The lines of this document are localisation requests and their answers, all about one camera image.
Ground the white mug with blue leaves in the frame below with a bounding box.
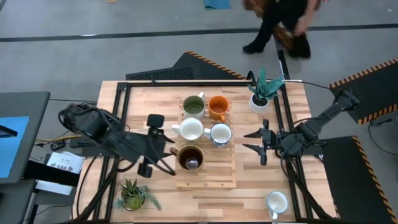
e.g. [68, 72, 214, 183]
[203, 123, 233, 148]

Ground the orange mug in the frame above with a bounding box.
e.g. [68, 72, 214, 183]
[208, 95, 231, 123]

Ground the white printed label paper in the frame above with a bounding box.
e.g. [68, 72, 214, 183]
[46, 151, 85, 174]

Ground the white ribbed mug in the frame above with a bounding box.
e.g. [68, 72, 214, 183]
[266, 190, 289, 220]

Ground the light wooden slatted rack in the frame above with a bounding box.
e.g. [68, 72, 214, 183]
[174, 98, 238, 189]

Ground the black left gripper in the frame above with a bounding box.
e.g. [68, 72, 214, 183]
[133, 113, 177, 179]

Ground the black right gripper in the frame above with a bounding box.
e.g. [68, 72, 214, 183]
[242, 118, 283, 167]

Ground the blue floor mat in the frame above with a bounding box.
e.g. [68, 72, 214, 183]
[203, 0, 232, 10]

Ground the person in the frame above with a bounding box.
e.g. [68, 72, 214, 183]
[241, 0, 323, 60]

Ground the potted green succulent plant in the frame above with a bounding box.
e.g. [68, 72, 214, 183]
[114, 178, 162, 213]

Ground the black and white cable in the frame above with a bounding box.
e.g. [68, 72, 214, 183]
[284, 78, 332, 91]

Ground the pale green patterned mug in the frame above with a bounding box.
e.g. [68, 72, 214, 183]
[171, 117, 205, 144]

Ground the blue sheet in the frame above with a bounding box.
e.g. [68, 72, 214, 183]
[0, 116, 30, 179]

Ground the grey side table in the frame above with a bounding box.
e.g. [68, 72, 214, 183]
[0, 91, 52, 224]

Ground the teal and brown glazed mug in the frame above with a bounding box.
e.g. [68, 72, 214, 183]
[169, 144, 205, 173]

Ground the snake plant in white pot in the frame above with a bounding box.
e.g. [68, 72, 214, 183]
[247, 67, 286, 114]

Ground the olive green mug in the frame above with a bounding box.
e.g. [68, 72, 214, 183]
[182, 91, 206, 121]

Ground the yellow cable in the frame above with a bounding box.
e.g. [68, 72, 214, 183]
[34, 134, 83, 146]

